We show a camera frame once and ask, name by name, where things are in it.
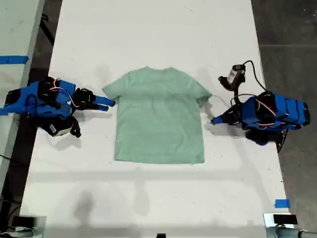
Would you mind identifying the black camera box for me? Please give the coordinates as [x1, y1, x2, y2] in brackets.
[41, 119, 72, 137]
[217, 63, 246, 92]

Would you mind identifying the pale grey side table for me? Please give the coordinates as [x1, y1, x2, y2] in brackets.
[0, 0, 46, 191]

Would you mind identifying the blue tape rectangle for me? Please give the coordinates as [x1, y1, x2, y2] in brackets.
[274, 199, 291, 209]

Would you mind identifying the small black box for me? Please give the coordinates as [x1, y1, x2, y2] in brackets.
[273, 214, 298, 225]
[11, 216, 38, 227]

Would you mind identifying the black camera cable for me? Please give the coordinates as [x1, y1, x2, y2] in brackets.
[242, 60, 269, 94]

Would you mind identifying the long blue tape strip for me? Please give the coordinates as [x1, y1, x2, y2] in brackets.
[0, 55, 29, 65]

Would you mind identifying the black metal frame leg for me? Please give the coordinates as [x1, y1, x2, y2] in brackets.
[39, 13, 55, 47]

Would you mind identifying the grey metal bracket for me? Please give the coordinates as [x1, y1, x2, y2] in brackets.
[14, 215, 48, 238]
[263, 212, 295, 238]

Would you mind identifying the black camera stalk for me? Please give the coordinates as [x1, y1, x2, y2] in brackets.
[230, 84, 245, 106]
[66, 116, 82, 138]

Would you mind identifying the pale green T-shirt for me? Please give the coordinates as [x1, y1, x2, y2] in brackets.
[102, 66, 213, 165]

